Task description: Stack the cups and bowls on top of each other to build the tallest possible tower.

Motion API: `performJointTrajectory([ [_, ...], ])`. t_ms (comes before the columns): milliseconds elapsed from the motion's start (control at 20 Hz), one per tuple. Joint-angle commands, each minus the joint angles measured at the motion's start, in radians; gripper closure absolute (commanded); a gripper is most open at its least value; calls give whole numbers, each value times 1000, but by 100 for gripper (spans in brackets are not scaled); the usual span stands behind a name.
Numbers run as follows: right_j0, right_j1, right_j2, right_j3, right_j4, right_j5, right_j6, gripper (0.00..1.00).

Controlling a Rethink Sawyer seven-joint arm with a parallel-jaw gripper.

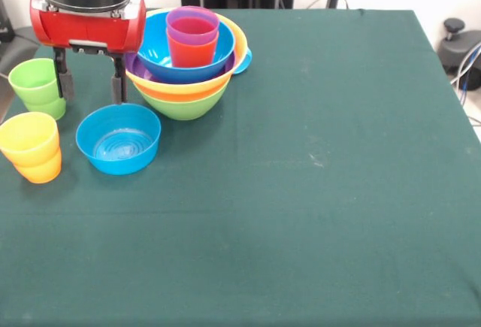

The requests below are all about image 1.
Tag green cup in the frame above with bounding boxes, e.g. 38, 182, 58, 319
26, 93, 68, 121
8, 58, 63, 108

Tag green bowl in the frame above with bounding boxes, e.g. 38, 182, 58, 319
137, 78, 230, 122

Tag dark green table cloth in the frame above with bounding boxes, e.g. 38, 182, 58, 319
0, 6, 481, 327

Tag blue cup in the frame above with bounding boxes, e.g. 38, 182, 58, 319
231, 47, 253, 76

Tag yellow bowl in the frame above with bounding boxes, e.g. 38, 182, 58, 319
124, 6, 249, 103

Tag large blue bowl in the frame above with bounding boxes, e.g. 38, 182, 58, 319
137, 11, 236, 83

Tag black stand with knob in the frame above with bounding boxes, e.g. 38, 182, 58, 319
437, 17, 481, 91

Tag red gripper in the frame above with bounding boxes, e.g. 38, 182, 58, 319
29, 0, 147, 106

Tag small blue bowl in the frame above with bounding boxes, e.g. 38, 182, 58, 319
75, 103, 162, 176

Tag purple cup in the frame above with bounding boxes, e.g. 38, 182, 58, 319
165, 5, 220, 47

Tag dark equipment box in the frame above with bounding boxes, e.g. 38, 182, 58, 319
0, 0, 16, 44

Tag blue cable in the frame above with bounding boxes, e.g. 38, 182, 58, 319
449, 39, 481, 93

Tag yellow cup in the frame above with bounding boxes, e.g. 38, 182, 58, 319
0, 111, 61, 168

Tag orange cup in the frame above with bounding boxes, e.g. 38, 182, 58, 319
14, 150, 62, 185

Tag red-orange cup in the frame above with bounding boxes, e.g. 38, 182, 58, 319
167, 32, 219, 68

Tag purple bowl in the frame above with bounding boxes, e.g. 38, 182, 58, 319
124, 50, 236, 86

